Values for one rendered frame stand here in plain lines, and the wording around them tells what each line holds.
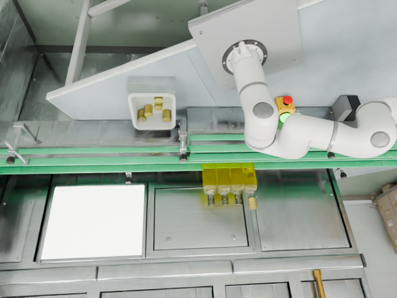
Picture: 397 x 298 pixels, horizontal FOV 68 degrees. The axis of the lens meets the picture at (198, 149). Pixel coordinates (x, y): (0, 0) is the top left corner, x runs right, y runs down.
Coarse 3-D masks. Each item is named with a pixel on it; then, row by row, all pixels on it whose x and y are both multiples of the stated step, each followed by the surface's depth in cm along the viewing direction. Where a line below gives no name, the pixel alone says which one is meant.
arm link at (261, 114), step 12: (252, 84) 88; (264, 84) 89; (240, 96) 91; (252, 96) 86; (264, 96) 85; (252, 108) 83; (264, 108) 82; (276, 108) 84; (252, 120) 82; (264, 120) 81; (276, 120) 82; (252, 132) 85; (264, 132) 84; (252, 144) 91; (264, 144) 89
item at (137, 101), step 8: (128, 96) 105; (136, 96) 116; (144, 96) 116; (152, 96) 117; (168, 96) 106; (136, 104) 119; (144, 104) 120; (152, 104) 121; (168, 104) 121; (136, 112) 120; (160, 112) 126; (136, 120) 122; (152, 120) 125; (160, 120) 125; (144, 128) 123; (152, 128) 123; (160, 128) 124; (168, 128) 124
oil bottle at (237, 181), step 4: (232, 164) 128; (236, 164) 128; (240, 164) 128; (232, 168) 127; (236, 168) 127; (240, 168) 127; (232, 172) 126; (236, 172) 126; (240, 172) 126; (232, 176) 125; (236, 176) 125; (240, 176) 125; (232, 180) 124; (236, 180) 124; (240, 180) 124; (232, 184) 123; (236, 184) 123; (240, 184) 123; (244, 184) 124; (232, 188) 123; (236, 188) 123; (240, 188) 123; (232, 192) 125
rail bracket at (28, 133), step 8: (16, 128) 114; (24, 128) 115; (32, 128) 126; (16, 136) 113; (24, 136) 120; (32, 136) 122; (8, 144) 107; (16, 144) 112; (16, 152) 110; (8, 160) 107; (24, 160) 118
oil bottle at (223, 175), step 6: (216, 168) 127; (222, 168) 127; (228, 168) 127; (216, 174) 126; (222, 174) 125; (228, 174) 125; (222, 180) 124; (228, 180) 124; (222, 186) 122; (228, 186) 123; (222, 192) 123; (228, 192) 124
